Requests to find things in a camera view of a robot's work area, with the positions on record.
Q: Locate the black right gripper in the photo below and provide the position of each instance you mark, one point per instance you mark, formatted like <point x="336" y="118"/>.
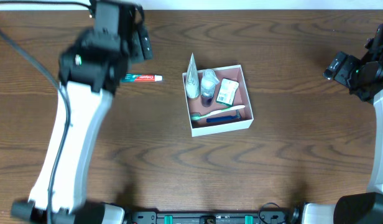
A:
<point x="336" y="66"/>

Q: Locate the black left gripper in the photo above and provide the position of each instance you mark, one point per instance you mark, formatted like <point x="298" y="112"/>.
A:
<point x="141" y="45"/>

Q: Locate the Colgate toothpaste tube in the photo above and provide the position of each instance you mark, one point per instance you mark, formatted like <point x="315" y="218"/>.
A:
<point x="132" y="78"/>

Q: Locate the white Pantene conditioner tube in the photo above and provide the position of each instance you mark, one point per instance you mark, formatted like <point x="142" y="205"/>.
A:
<point x="192" y="83"/>

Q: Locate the clear purple soap pump bottle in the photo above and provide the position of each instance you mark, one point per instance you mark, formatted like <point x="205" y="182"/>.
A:
<point x="208" y="85"/>

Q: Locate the green white toothbrush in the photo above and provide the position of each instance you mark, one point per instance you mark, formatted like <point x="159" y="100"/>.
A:
<point x="197" y="116"/>

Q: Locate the green white soap bar box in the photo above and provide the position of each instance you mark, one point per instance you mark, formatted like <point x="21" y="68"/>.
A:
<point x="227" y="92"/>

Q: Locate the blue disposable razor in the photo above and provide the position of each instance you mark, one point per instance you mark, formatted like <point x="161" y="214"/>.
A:
<point x="221" y="119"/>

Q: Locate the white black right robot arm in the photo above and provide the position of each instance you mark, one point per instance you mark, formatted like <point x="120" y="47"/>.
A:
<point x="363" y="78"/>

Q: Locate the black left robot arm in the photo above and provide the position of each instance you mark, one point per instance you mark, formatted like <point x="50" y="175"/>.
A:
<point x="90" y="71"/>

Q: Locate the white box pink interior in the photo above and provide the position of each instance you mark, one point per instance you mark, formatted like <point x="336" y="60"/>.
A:
<point x="194" y="106"/>

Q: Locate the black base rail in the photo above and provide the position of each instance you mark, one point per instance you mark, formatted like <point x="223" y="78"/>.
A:
<point x="269" y="213"/>

